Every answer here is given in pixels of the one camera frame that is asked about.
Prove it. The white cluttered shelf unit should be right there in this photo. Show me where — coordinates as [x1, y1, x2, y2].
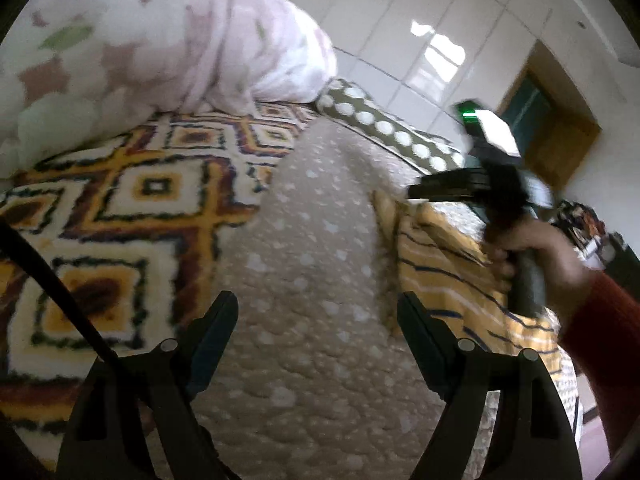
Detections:
[551, 200, 639, 294]

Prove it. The pink floral comforter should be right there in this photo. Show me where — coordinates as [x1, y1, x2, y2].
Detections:
[1, 0, 337, 178]

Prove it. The brown wooden door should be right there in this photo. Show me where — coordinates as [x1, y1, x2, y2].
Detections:
[498, 41, 601, 194]

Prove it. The geometric patterned blanket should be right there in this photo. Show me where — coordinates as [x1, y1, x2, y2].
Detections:
[1, 103, 314, 469]

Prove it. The white glossy wardrobe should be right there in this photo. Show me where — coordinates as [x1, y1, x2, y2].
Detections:
[291, 0, 536, 134]

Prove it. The person's right hand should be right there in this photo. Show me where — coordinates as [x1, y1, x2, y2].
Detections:
[483, 217, 597, 318]

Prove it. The red sleeved right forearm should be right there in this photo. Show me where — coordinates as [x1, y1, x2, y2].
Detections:
[560, 272, 639, 454]

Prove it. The olive sheep print pillow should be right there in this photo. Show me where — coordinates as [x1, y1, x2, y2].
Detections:
[314, 77, 464, 174]

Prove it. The beige dotted quilted bedspread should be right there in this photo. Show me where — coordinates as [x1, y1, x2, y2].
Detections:
[150, 118, 584, 480]

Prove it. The yellow striped knit garment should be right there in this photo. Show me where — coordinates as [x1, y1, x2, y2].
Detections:
[371, 191, 562, 378]

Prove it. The black cable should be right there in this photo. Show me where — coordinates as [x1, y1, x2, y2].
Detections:
[0, 219, 120, 363]

